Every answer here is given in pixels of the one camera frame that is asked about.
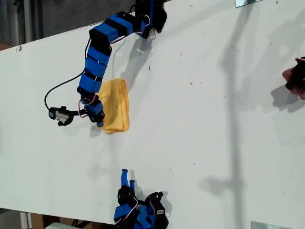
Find person's hand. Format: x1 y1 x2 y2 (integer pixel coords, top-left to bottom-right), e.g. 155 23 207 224
282 67 305 101

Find yellow square towel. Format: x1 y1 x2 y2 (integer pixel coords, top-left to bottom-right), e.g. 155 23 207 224
97 78 131 134

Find grey metal post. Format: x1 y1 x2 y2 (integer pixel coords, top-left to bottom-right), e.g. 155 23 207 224
23 0 33 45

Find white table leg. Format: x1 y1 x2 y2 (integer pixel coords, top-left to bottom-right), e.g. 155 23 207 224
20 211 32 229

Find black camera box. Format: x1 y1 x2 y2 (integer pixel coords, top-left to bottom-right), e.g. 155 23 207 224
48 106 73 126
150 199 167 218

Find black camera stalk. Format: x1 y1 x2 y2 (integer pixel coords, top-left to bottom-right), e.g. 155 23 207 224
70 108 88 117
142 190 164 203

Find black camera cable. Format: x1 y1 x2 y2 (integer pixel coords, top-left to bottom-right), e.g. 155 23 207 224
44 71 85 110

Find black handheld device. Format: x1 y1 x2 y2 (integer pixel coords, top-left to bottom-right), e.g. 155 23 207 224
285 56 305 91

